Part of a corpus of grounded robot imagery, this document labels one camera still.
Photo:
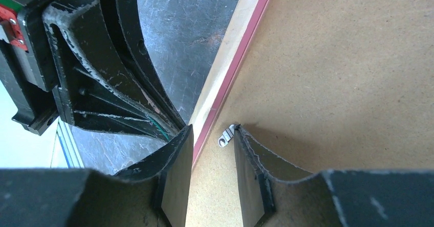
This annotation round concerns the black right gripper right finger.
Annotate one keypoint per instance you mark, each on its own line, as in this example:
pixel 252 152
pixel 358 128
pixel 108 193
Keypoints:
pixel 275 192

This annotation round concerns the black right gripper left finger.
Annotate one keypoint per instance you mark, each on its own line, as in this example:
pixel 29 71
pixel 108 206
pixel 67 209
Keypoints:
pixel 151 192

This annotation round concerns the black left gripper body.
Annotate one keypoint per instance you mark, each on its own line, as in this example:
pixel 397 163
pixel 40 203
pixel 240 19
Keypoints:
pixel 27 67

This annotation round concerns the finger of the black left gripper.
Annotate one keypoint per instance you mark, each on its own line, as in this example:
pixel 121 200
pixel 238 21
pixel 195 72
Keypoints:
pixel 123 24
pixel 95 90

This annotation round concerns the pink wooden picture frame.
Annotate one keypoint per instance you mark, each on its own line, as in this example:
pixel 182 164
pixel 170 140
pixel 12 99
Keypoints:
pixel 224 69

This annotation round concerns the brown backing board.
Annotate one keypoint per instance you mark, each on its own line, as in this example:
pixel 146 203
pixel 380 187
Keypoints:
pixel 325 84

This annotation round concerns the aluminium side rail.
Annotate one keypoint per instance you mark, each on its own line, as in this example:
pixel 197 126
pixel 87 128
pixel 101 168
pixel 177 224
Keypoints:
pixel 65 152

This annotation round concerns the silver frame retaining clip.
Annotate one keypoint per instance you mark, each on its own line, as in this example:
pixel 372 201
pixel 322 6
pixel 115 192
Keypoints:
pixel 226 136

